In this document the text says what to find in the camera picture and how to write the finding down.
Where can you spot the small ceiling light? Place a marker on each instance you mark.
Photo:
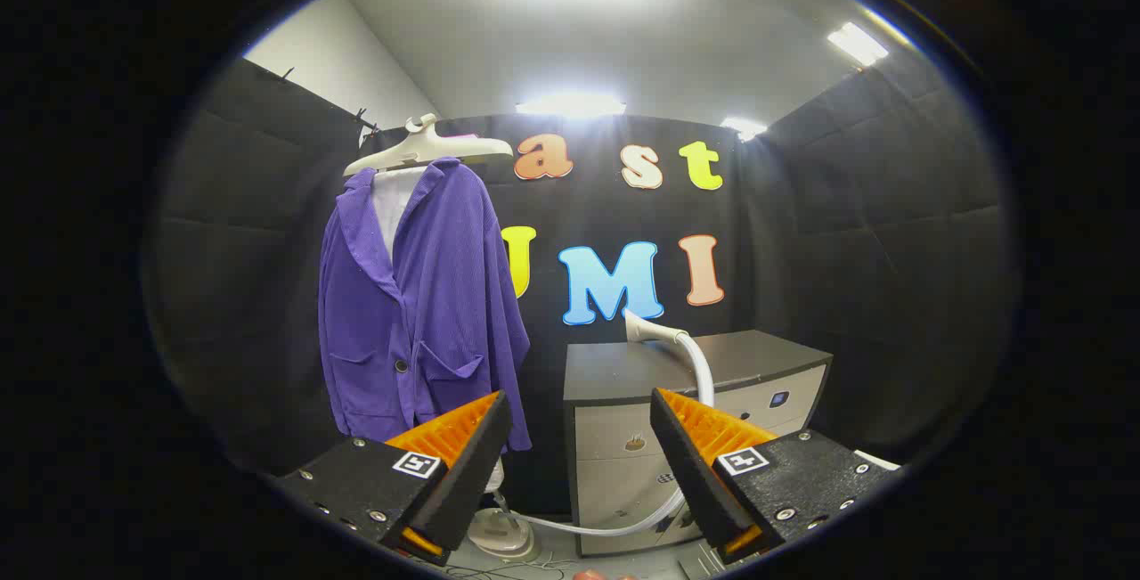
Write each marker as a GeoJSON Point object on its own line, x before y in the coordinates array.
{"type": "Point", "coordinates": [744, 126]}

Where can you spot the long ceiling light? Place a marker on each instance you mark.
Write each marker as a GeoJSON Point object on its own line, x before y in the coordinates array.
{"type": "Point", "coordinates": [570, 106]}

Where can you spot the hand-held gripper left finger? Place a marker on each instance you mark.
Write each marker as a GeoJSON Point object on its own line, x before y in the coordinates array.
{"type": "Point", "coordinates": [472, 473]}

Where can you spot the white clothes hanger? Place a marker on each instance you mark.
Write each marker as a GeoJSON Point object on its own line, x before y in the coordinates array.
{"type": "Point", "coordinates": [427, 151]}

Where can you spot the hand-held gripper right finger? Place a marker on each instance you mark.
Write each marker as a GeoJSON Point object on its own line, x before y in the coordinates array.
{"type": "Point", "coordinates": [690, 473]}

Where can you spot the grey drawer cabinet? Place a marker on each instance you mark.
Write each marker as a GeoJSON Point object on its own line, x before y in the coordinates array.
{"type": "Point", "coordinates": [614, 366]}

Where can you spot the garment steamer base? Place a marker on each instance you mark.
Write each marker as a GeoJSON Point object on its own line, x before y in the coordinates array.
{"type": "Point", "coordinates": [503, 534]}

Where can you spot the rectangular ceiling light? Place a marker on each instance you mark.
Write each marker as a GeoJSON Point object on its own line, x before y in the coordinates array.
{"type": "Point", "coordinates": [858, 44]}

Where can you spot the black quilted side curtain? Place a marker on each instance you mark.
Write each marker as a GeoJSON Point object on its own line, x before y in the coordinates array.
{"type": "Point", "coordinates": [891, 250]}
{"type": "Point", "coordinates": [249, 250]}

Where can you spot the purple jacket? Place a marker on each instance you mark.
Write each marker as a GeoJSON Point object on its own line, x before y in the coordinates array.
{"type": "Point", "coordinates": [445, 277]}

